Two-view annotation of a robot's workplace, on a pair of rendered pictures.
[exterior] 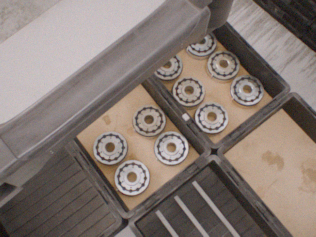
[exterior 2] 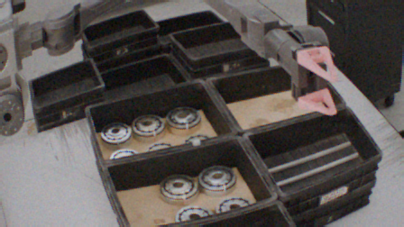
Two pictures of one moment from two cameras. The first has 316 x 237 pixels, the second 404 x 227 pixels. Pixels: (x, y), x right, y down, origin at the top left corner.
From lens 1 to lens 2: 121 cm
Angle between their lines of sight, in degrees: 51
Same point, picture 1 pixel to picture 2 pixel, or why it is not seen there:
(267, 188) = not seen: hidden behind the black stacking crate
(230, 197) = (281, 156)
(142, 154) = (212, 205)
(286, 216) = not seen: hidden behind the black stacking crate
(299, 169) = (272, 112)
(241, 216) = (298, 152)
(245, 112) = (204, 129)
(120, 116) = (160, 211)
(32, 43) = not seen: outside the picture
